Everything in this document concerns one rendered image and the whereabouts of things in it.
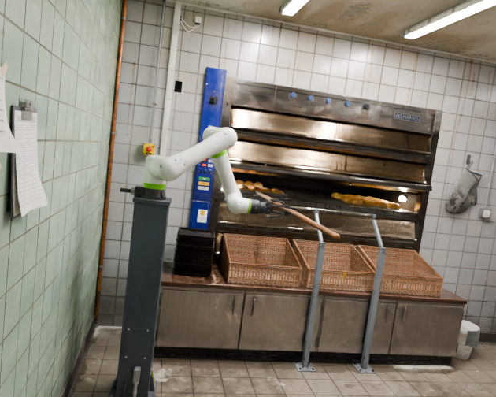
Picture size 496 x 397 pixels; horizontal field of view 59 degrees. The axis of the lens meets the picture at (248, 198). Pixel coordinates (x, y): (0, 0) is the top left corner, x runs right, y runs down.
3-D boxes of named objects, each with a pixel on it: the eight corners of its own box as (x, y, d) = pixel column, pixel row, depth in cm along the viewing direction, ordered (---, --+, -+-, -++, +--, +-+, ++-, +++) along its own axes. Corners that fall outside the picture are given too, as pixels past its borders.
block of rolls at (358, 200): (329, 197, 454) (330, 191, 453) (372, 201, 463) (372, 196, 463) (354, 205, 395) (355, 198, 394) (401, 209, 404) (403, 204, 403)
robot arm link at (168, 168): (158, 165, 227) (237, 123, 251) (146, 162, 240) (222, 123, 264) (168, 187, 232) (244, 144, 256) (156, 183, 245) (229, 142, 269)
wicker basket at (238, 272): (218, 265, 362) (222, 231, 359) (283, 269, 373) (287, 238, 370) (226, 283, 314) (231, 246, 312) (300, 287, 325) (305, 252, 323)
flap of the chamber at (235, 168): (227, 166, 340) (223, 170, 359) (431, 191, 375) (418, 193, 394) (227, 163, 340) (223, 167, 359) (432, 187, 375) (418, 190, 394)
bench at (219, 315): (153, 328, 360) (161, 260, 354) (416, 339, 408) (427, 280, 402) (151, 361, 305) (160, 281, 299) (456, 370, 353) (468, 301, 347)
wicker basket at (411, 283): (351, 274, 385) (356, 243, 382) (409, 279, 395) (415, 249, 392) (376, 293, 338) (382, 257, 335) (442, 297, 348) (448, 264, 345)
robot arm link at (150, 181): (149, 189, 241) (153, 155, 239) (138, 186, 253) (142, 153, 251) (171, 191, 248) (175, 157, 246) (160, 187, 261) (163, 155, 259)
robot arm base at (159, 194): (117, 196, 243) (119, 185, 242) (122, 193, 257) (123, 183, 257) (164, 201, 246) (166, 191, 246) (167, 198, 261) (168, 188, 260)
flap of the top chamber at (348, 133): (229, 128, 350) (230, 105, 355) (428, 155, 385) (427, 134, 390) (230, 126, 346) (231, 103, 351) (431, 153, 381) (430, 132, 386)
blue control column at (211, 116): (173, 266, 549) (192, 93, 527) (186, 267, 552) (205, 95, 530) (177, 331, 361) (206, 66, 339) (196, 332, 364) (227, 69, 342)
